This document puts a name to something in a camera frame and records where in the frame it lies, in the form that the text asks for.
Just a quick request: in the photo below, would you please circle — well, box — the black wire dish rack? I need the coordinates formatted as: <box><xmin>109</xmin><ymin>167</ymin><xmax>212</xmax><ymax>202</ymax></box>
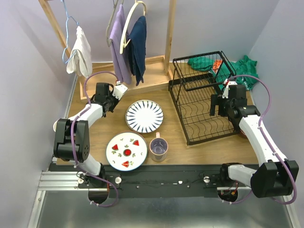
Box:
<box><xmin>168</xmin><ymin>51</ymin><xmax>237</xmax><ymax>145</ymax></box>

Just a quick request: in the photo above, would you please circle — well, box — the blue striped white plate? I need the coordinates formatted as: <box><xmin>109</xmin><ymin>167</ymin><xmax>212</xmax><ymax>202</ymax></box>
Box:
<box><xmin>125</xmin><ymin>100</ymin><xmax>164</xmax><ymax>133</ymax></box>

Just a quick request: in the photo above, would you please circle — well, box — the pink ceramic mug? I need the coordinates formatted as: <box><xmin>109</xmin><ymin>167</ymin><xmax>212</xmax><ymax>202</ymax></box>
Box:
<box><xmin>149</xmin><ymin>132</ymin><xmax>168</xmax><ymax>162</ymax></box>

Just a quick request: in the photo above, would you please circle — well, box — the orange bowl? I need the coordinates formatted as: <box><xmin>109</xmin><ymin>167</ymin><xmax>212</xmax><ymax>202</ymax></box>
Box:
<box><xmin>240</xmin><ymin>130</ymin><xmax>247</xmax><ymax>138</ymax></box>

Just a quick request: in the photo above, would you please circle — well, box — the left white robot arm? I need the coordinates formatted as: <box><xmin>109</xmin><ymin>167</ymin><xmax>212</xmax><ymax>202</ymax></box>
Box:
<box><xmin>53</xmin><ymin>81</ymin><xmax>128</xmax><ymax>188</ymax></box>

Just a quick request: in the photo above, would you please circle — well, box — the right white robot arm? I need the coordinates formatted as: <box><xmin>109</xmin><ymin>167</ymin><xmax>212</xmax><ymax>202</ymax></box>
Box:
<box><xmin>209</xmin><ymin>80</ymin><xmax>299</xmax><ymax>198</ymax></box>

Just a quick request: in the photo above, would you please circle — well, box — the wooden clothes rack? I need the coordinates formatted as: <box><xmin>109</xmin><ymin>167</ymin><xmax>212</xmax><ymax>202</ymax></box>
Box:
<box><xmin>38</xmin><ymin>0</ymin><xmax>178</xmax><ymax>100</ymax></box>

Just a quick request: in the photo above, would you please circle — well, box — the orange patterned cloth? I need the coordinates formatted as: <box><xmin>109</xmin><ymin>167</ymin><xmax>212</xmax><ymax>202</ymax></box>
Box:
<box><xmin>212</xmin><ymin>60</ymin><xmax>223</xmax><ymax>74</ymax></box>

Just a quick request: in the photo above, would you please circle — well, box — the green t-shirt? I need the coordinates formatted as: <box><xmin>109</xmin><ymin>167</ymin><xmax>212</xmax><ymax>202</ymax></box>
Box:
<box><xmin>188</xmin><ymin>55</ymin><xmax>258</xmax><ymax>82</ymax></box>

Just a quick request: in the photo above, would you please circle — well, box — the purple cloth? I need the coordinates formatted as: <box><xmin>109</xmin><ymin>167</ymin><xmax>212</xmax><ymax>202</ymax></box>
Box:
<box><xmin>109</xmin><ymin>4</ymin><xmax>132</xmax><ymax>85</ymax></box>

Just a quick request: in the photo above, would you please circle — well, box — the white cloth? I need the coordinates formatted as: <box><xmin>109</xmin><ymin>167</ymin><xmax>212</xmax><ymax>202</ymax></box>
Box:
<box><xmin>66</xmin><ymin>26</ymin><xmax>93</xmax><ymax>78</ymax></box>

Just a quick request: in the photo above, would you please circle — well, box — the cream hanger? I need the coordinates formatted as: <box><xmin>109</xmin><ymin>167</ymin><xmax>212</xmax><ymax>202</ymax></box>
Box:
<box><xmin>119</xmin><ymin>0</ymin><xmax>147</xmax><ymax>55</ymax></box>

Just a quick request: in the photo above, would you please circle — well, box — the grey hanger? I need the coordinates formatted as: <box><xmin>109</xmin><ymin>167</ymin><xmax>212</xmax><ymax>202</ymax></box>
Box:
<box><xmin>105</xmin><ymin>0</ymin><xmax>119</xmax><ymax>47</ymax></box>

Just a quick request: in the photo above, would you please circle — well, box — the watermelon pattern white plate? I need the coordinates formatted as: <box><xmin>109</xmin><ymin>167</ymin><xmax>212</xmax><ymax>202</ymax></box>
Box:
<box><xmin>105</xmin><ymin>132</ymin><xmax>148</xmax><ymax>171</ymax></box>

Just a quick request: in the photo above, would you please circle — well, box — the dark blue cloth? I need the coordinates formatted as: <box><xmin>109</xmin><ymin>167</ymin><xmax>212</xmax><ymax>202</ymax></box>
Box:
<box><xmin>127</xmin><ymin>16</ymin><xmax>147</xmax><ymax>86</ymax></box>

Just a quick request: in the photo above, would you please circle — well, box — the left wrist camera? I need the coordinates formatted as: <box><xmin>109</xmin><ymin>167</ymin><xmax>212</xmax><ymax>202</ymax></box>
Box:
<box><xmin>112</xmin><ymin>81</ymin><xmax>128</xmax><ymax>100</ymax></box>

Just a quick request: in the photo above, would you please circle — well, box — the blue wire hanger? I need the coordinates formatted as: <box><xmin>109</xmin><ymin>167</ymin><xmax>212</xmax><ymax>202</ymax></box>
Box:
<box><xmin>60</xmin><ymin>0</ymin><xmax>79</xmax><ymax>64</ymax></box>

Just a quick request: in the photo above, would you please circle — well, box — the black mounting base rail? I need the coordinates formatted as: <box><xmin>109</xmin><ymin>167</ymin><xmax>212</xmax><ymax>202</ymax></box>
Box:
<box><xmin>38</xmin><ymin>163</ymin><xmax>252</xmax><ymax>199</ymax></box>

